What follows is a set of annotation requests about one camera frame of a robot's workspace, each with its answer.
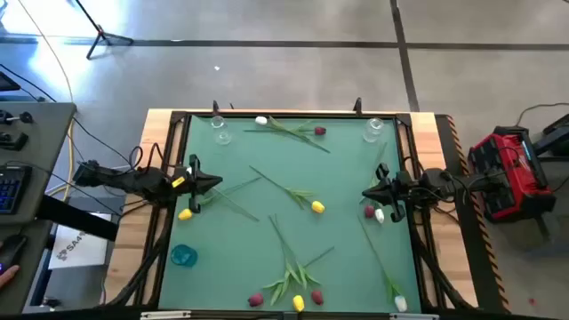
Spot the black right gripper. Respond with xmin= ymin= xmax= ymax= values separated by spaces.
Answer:
xmin=362 ymin=163 xmax=415 ymax=223

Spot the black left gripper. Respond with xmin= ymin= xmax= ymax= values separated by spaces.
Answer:
xmin=171 ymin=154 xmax=223 ymax=215

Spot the green artificial flower stem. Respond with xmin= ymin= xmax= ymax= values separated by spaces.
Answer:
xmin=268 ymin=214 xmax=325 ymax=307

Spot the round clear glass vase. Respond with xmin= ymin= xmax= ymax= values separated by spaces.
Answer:
xmin=210 ymin=115 xmax=233 ymax=147

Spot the cut clear glass vase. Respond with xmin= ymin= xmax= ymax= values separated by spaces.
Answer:
xmin=362 ymin=116 xmax=385 ymax=144

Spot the blue glass vase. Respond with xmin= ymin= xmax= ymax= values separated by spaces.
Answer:
xmin=170 ymin=244 xmax=199 ymax=268

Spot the black strip with hazard stripes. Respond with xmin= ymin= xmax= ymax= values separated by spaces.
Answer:
xmin=434 ymin=113 xmax=512 ymax=315

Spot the black diagonal bar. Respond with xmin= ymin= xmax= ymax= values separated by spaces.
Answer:
xmin=36 ymin=194 xmax=120 ymax=242

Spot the white printed paper sheet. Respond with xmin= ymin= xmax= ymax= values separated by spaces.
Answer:
xmin=47 ymin=212 xmax=112 ymax=271

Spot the red black tool case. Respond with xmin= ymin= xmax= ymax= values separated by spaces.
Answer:
xmin=467 ymin=125 xmax=557 ymax=223

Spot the grey desk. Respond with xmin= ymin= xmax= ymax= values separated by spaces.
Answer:
xmin=0 ymin=100 xmax=77 ymax=315

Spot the black tripod stand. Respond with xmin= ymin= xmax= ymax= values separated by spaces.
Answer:
xmin=73 ymin=0 xmax=134 ymax=60

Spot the black blue equipment box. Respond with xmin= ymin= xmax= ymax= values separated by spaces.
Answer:
xmin=532 ymin=113 xmax=569 ymax=157

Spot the black knob device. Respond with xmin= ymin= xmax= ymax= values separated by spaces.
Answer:
xmin=0 ymin=109 xmax=35 ymax=126

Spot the black backlit keyboard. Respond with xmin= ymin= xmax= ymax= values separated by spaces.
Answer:
xmin=0 ymin=164 xmax=33 ymax=215

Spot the black computer mouse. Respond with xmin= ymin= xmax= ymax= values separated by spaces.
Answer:
xmin=0 ymin=234 xmax=28 ymax=275

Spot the person's hand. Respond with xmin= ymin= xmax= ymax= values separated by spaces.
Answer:
xmin=0 ymin=265 xmax=21 ymax=290

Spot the small black monitor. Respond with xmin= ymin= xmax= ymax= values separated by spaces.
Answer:
xmin=0 ymin=70 xmax=22 ymax=93

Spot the black aluminium table frame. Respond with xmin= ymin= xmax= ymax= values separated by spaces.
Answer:
xmin=104 ymin=108 xmax=477 ymax=320

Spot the black floor cable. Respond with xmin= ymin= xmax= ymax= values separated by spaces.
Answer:
xmin=0 ymin=63 xmax=137 ymax=168

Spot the white metal bracket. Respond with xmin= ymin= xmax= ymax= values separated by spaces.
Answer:
xmin=140 ymin=310 xmax=193 ymax=320
xmin=389 ymin=312 xmax=440 ymax=320

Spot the yellow cable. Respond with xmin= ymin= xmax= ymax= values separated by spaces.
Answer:
xmin=16 ymin=0 xmax=76 ymax=202

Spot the grey floor cable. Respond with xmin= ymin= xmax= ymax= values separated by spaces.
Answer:
xmin=515 ymin=102 xmax=569 ymax=128

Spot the black handle device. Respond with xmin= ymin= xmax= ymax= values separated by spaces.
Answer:
xmin=0 ymin=132 xmax=29 ymax=152

